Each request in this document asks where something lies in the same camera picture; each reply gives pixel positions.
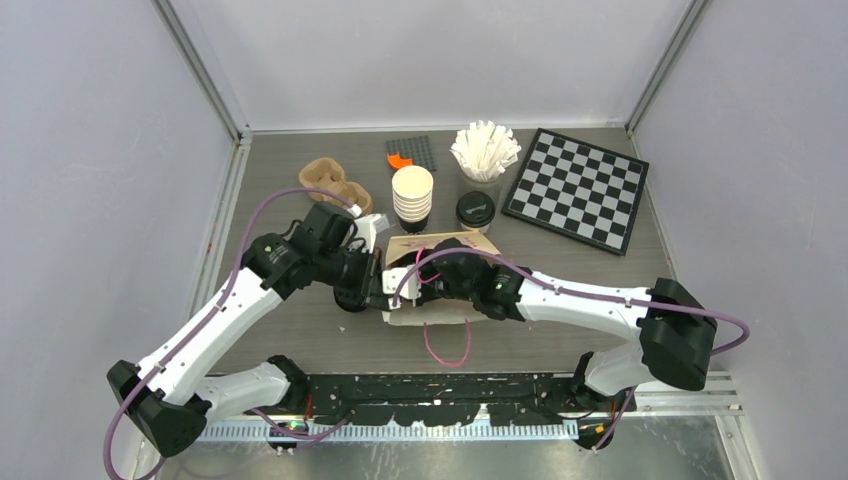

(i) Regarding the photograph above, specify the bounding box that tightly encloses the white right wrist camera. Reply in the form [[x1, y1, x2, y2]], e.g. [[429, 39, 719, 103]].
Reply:
[[381, 266, 421, 311]]

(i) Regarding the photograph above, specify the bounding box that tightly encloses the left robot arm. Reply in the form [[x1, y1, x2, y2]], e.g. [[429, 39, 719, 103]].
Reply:
[[107, 202, 389, 458]]

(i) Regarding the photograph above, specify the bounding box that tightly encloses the stack of paper cups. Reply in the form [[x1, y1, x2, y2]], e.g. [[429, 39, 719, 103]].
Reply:
[[391, 165, 434, 234]]

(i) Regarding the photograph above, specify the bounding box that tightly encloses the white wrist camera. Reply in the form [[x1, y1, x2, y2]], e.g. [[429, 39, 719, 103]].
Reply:
[[345, 204, 390, 253], [381, 266, 421, 311]]

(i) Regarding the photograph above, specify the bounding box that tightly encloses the black white checkerboard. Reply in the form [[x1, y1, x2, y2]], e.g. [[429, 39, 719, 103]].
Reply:
[[501, 128, 650, 256]]

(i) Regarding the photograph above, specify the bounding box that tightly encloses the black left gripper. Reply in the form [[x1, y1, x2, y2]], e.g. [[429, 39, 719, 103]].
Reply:
[[316, 244, 393, 311]]

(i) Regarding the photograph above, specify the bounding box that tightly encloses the stack of black cup lids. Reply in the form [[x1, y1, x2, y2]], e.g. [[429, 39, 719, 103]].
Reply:
[[333, 288, 368, 313]]

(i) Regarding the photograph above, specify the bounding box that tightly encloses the orange curved toy piece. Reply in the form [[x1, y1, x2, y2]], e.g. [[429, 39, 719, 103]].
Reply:
[[387, 153, 414, 171]]

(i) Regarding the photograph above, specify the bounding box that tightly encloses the small dark mat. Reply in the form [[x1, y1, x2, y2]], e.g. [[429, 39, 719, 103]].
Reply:
[[385, 135, 437, 172]]

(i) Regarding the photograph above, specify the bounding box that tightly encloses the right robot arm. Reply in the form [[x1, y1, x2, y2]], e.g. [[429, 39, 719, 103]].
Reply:
[[413, 238, 717, 411]]

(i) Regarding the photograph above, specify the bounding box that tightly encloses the yellow pink paper bag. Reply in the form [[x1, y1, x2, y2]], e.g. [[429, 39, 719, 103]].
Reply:
[[382, 231, 503, 369]]

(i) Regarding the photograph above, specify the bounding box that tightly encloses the white paper-wrapped straws bundle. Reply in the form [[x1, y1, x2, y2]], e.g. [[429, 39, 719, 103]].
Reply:
[[450, 120, 522, 182]]

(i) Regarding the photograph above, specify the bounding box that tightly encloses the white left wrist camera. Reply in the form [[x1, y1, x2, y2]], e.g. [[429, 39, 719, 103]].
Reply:
[[345, 204, 390, 253]]

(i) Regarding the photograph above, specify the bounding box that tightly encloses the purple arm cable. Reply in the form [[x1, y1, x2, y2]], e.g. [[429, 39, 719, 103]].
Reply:
[[102, 186, 362, 480], [390, 246, 752, 452]]

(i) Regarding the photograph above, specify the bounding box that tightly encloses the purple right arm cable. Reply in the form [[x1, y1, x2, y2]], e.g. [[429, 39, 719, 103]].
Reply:
[[390, 246, 752, 452]]

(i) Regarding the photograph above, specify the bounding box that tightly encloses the brown pulp cup carrier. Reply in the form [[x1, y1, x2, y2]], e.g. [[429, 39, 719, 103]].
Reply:
[[298, 157, 374, 214]]

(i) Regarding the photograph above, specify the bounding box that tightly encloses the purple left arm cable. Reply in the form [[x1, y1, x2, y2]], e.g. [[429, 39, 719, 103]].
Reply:
[[102, 186, 362, 480]]

